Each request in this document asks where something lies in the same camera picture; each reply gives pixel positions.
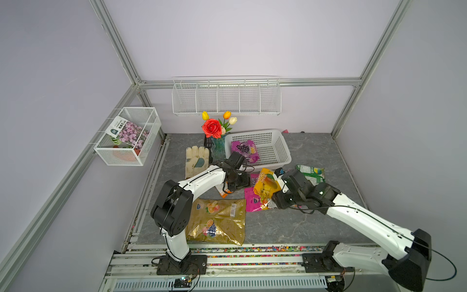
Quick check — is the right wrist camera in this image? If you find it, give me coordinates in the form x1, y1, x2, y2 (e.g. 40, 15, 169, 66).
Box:
277, 169, 314, 193

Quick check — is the white wire side basket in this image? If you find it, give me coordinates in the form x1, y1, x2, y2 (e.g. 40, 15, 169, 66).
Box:
94, 107, 161, 166

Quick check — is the white wire wall shelf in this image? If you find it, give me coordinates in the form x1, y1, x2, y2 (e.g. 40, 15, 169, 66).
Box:
171, 76, 282, 116

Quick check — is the purple grape candy bag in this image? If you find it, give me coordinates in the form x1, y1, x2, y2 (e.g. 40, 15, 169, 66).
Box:
231, 140, 260, 164

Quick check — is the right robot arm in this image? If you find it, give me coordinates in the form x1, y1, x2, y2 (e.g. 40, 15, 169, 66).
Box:
272, 172, 432, 292

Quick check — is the yellow orange candy bag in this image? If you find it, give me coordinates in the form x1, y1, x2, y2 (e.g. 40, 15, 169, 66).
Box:
254, 168, 282, 207

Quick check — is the cream work glove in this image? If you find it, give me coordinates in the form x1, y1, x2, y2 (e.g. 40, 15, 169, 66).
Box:
185, 146, 210, 179

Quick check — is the purple flower seed packet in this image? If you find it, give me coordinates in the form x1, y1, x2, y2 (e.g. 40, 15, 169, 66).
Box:
105, 116, 150, 150

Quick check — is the glass vase with flowers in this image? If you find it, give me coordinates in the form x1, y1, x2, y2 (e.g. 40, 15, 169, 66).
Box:
201, 111, 237, 162

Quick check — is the pink fruit candy bag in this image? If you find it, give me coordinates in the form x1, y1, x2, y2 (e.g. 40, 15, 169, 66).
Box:
244, 173, 277, 212

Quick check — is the aluminium mounting rail frame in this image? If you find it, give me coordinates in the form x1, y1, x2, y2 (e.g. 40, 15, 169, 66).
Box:
99, 243, 404, 292

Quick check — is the orange white snack packet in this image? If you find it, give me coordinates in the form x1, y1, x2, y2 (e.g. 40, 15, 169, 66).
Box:
215, 184, 228, 198

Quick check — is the white plastic basket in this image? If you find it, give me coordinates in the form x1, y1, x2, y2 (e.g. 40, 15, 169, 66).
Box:
225, 130, 292, 172

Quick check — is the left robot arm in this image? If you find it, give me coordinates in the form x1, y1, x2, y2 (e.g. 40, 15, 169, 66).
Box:
150, 165, 248, 263

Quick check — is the gold candy bag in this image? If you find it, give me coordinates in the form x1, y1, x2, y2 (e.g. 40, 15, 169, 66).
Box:
186, 198, 246, 246

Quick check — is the green candy packet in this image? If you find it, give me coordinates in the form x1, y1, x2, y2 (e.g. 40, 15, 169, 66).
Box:
296, 164, 325, 186

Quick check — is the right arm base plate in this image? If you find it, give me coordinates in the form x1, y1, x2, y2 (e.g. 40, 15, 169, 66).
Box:
302, 253, 355, 274

